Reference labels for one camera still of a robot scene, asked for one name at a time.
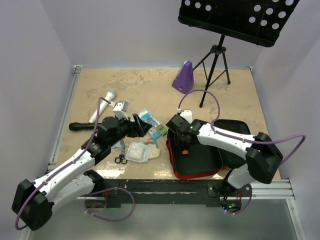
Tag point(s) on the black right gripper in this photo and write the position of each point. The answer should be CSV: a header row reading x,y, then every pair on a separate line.
x,y
180,140

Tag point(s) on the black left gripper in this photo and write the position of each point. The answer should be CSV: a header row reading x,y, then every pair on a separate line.
x,y
144,127

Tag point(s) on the blue clear plastic pouch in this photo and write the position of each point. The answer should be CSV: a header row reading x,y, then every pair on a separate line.
x,y
147,117

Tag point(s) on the green small box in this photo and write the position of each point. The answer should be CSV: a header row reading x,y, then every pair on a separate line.
x,y
162,129

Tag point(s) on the small orange brown bottle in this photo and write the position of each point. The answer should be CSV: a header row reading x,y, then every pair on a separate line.
x,y
185,152

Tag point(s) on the white gauze packet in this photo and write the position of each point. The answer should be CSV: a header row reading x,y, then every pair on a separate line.
x,y
138,152

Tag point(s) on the red black medicine kit case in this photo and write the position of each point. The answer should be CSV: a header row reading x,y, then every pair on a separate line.
x,y
201,160

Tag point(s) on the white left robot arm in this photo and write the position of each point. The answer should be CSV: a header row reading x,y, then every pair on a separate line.
x,y
35,201

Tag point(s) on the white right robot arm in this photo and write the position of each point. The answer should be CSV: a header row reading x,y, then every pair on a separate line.
x,y
262,157

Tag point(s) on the beige bandage pack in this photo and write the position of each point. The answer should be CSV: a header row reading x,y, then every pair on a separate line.
x,y
154,149

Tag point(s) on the blue wipe sachets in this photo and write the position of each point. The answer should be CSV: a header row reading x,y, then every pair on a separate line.
x,y
117,145

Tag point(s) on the white microphone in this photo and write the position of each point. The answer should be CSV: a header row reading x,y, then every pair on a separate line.
x,y
111,94

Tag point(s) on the purple metronome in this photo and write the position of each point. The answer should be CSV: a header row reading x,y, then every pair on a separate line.
x,y
184,79

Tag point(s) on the black microphone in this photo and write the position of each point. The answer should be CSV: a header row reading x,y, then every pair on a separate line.
x,y
77,126

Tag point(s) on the black music stand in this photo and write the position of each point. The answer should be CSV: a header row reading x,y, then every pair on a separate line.
x,y
254,21

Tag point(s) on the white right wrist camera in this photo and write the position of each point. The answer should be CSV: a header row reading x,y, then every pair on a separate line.
x,y
186,114

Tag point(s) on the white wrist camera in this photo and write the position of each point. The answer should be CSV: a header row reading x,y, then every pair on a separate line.
x,y
186,114
120,110

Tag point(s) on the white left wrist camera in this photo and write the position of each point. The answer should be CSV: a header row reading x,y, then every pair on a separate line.
x,y
120,110

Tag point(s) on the black handled scissors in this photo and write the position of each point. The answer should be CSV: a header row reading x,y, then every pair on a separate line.
x,y
121,158

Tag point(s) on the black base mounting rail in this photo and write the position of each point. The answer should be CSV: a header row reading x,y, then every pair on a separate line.
x,y
165,192

